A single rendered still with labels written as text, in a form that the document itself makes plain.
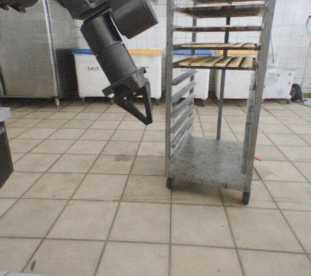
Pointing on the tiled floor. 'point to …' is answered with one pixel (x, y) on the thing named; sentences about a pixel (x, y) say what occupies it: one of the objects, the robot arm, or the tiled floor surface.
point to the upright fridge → (38, 48)
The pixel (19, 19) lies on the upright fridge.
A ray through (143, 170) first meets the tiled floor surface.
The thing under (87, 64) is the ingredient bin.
